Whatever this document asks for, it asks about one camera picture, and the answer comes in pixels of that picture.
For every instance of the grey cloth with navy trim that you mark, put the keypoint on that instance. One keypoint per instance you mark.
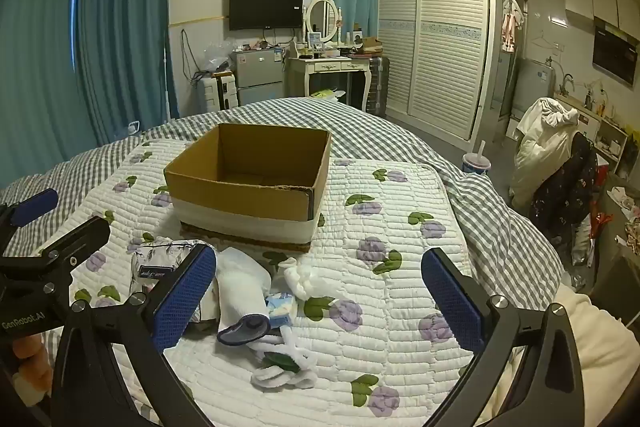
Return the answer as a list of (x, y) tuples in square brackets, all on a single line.
[(242, 329)]

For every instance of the white suitcase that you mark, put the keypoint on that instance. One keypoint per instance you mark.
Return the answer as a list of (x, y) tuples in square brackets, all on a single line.
[(217, 92)]

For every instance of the yellow bag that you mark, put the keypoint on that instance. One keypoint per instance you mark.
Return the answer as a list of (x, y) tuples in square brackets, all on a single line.
[(325, 94)]

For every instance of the grey mini fridge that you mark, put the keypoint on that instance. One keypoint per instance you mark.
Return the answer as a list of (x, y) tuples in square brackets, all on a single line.
[(257, 77)]

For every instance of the dark suitcase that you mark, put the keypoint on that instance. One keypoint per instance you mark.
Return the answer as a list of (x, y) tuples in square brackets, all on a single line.
[(377, 82)]

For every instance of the wooden shelf unit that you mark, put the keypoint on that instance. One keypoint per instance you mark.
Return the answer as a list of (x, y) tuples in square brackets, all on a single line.
[(607, 132)]

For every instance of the leaf print packet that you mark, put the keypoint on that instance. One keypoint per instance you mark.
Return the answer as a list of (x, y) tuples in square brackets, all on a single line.
[(155, 257)]

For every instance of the grey checked bed cover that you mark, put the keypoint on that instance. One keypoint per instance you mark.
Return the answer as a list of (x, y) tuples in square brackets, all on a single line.
[(400, 142)]

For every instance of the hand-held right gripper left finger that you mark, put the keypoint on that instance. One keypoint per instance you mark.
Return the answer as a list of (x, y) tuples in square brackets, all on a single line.
[(185, 299)]

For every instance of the white cloth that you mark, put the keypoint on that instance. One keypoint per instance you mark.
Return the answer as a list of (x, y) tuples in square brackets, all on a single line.
[(242, 282)]

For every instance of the white coat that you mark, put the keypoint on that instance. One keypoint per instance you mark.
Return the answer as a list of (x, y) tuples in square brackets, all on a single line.
[(540, 147)]

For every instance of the dark floral jacket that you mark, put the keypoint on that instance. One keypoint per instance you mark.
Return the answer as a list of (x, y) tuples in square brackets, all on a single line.
[(565, 197)]

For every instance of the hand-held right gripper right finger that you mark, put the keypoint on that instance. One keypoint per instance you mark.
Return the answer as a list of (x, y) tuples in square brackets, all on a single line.
[(452, 302)]

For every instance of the person's left hand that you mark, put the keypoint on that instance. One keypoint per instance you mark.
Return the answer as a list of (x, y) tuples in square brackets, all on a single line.
[(27, 352)]

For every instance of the white fuzzy socks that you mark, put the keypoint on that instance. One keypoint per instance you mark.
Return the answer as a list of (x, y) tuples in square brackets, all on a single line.
[(285, 364)]

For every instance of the brown box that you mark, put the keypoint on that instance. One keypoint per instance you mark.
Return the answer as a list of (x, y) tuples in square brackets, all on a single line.
[(371, 44)]

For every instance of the metal faucet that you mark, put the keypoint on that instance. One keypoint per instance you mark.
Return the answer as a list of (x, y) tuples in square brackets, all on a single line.
[(567, 84)]

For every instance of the floral quilted mat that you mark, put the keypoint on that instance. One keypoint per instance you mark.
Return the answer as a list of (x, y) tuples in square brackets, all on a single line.
[(380, 357)]

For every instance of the cardboard box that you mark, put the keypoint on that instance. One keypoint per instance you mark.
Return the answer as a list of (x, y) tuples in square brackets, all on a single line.
[(240, 202)]

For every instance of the white slatted wardrobe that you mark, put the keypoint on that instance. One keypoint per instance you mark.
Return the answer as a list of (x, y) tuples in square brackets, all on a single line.
[(440, 37)]

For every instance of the blue tissue packet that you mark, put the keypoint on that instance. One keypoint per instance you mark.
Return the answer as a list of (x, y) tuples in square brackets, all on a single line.
[(280, 309)]

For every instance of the hanging pink white clothes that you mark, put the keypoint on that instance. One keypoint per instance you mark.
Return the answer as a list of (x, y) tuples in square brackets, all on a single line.
[(511, 24)]

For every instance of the black wall television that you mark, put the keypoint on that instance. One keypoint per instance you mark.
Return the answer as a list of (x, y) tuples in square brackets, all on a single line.
[(265, 7)]

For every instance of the grey washing machine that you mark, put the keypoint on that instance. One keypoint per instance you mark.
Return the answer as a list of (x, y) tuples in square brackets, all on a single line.
[(537, 82)]

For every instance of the white sock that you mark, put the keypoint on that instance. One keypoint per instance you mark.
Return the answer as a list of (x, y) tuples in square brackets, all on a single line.
[(302, 282)]

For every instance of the oval white mirror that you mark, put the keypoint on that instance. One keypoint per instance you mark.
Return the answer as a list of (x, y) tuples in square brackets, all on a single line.
[(322, 19)]

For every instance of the small photo frame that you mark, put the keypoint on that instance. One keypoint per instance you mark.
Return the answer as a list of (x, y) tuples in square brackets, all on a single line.
[(315, 41)]

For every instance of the paper cup with straw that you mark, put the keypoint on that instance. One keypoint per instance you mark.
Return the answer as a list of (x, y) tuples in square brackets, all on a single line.
[(475, 164)]

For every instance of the cream padded cloth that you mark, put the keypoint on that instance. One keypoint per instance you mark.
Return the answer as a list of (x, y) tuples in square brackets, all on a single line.
[(595, 347)]

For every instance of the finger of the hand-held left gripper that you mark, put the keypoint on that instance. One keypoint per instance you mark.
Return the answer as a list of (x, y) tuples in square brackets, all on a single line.
[(32, 206), (80, 239)]

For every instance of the clear plastic bag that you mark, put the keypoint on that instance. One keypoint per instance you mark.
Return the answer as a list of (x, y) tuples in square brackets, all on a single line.
[(217, 57)]

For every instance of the white dressing table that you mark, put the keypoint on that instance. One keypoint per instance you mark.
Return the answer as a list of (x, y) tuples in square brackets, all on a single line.
[(325, 67)]

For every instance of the black range hood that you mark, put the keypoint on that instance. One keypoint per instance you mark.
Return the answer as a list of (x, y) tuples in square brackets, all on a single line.
[(615, 52)]

